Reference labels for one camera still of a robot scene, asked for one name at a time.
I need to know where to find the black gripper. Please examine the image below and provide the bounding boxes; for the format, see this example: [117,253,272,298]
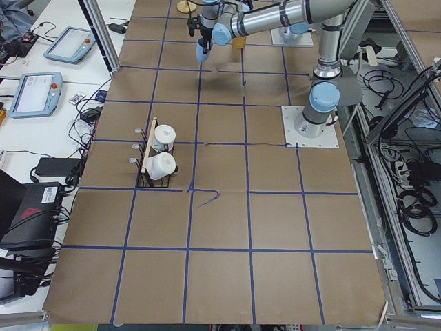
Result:
[187,14,216,54]

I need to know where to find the light blue plastic cup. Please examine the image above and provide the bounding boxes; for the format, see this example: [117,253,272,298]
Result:
[196,38,209,63]

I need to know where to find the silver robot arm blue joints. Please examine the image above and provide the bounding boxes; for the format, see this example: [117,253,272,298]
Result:
[200,1,355,125]

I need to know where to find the bamboo chopstick holder cup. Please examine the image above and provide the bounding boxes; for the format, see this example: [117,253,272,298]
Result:
[232,37,247,50]

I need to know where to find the wooden mug tree stand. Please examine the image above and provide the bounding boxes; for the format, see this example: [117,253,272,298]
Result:
[176,0,196,14]

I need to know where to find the black power brick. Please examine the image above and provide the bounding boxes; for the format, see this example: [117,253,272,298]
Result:
[108,23,127,34]

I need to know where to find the white ceramic mug far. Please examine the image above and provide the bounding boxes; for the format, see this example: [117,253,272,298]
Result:
[152,124,176,152]

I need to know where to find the white ceramic mug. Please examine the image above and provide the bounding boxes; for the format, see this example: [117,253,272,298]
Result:
[146,152,176,180]
[152,124,176,152]

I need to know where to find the teach pendant far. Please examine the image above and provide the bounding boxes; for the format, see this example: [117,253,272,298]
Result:
[43,26,96,64]

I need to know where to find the teach pendant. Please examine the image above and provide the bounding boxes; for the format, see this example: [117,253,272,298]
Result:
[8,72,63,118]
[43,26,96,64]

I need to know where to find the white remote control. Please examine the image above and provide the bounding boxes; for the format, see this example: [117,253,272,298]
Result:
[68,92,86,105]

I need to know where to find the teach pendant near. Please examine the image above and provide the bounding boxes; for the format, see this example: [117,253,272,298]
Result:
[8,72,63,118]

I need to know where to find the black power adapter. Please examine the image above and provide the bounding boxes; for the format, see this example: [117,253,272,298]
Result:
[35,157,80,177]

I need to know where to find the black computer box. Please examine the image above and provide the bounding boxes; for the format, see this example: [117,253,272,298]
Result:
[1,182,63,251]

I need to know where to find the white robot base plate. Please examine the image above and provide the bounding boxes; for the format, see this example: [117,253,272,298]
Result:
[281,106,339,148]

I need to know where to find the aluminium frame post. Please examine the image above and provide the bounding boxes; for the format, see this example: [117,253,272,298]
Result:
[78,0,121,73]

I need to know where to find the black wire mug rack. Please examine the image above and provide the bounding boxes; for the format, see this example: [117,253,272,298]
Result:
[128,117,178,189]

